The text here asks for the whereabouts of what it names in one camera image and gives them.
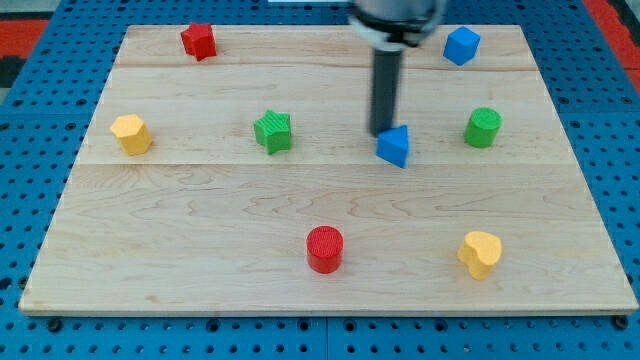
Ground light wooden board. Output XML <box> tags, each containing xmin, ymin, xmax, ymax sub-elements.
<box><xmin>19</xmin><ymin>25</ymin><xmax>638</xmax><ymax>317</ymax></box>

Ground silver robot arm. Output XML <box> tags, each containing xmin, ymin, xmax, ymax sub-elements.
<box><xmin>348</xmin><ymin>0</ymin><xmax>447</xmax><ymax>136</ymax></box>

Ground green star block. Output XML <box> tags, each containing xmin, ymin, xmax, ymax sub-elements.
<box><xmin>253</xmin><ymin>110</ymin><xmax>292</xmax><ymax>155</ymax></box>

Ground yellow heart block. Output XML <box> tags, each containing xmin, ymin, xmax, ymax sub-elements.
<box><xmin>457</xmin><ymin>231</ymin><xmax>503</xmax><ymax>281</ymax></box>

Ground blue triangle block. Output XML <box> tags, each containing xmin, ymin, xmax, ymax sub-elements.
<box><xmin>376</xmin><ymin>125</ymin><xmax>410</xmax><ymax>168</ymax></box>

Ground red cylinder block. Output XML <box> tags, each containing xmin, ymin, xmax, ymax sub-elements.
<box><xmin>306</xmin><ymin>225</ymin><xmax>344</xmax><ymax>274</ymax></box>

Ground yellow hexagon block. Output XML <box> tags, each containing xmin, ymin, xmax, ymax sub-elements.
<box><xmin>110</xmin><ymin>114</ymin><xmax>153</xmax><ymax>156</ymax></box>

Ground blue cube block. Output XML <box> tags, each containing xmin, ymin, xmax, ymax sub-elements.
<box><xmin>443</xmin><ymin>26</ymin><xmax>481</xmax><ymax>66</ymax></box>

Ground green cylinder block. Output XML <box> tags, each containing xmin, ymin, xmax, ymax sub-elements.
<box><xmin>463</xmin><ymin>107</ymin><xmax>503</xmax><ymax>148</ymax></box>

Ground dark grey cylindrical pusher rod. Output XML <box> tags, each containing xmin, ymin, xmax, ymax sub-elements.
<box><xmin>368</xmin><ymin>49</ymin><xmax>403</xmax><ymax>136</ymax></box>

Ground red star block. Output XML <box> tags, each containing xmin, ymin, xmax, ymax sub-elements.
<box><xmin>180</xmin><ymin>22</ymin><xmax>217</xmax><ymax>61</ymax></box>

